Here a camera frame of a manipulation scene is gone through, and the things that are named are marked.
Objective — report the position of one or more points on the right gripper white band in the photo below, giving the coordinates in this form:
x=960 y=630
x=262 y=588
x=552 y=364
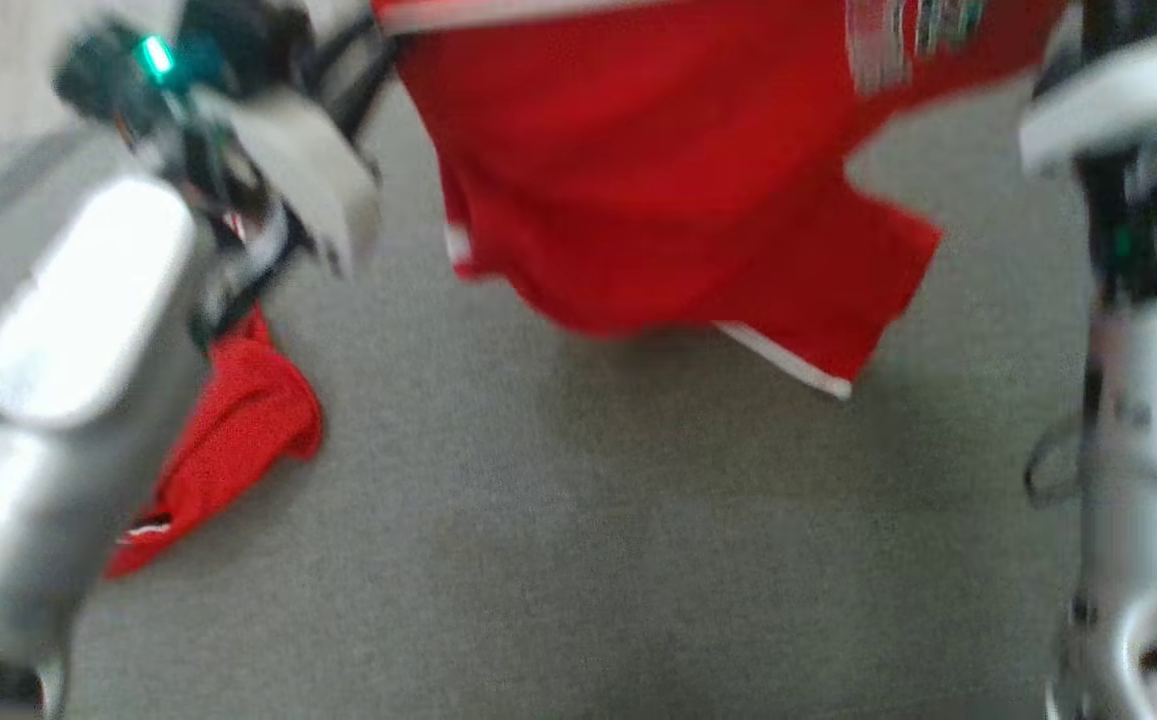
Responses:
x=1118 y=90

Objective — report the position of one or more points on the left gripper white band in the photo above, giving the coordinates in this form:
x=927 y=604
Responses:
x=288 y=170

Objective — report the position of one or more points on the red shorts white trim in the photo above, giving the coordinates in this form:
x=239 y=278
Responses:
x=658 y=180

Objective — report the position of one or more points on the red basketball jersey white sleeves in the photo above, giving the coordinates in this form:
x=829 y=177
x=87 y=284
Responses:
x=238 y=430

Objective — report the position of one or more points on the grey sofa seat cushion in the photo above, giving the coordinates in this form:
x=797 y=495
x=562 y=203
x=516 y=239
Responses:
x=588 y=550

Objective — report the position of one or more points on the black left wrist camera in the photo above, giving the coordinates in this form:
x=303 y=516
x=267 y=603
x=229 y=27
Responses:
x=108 y=75

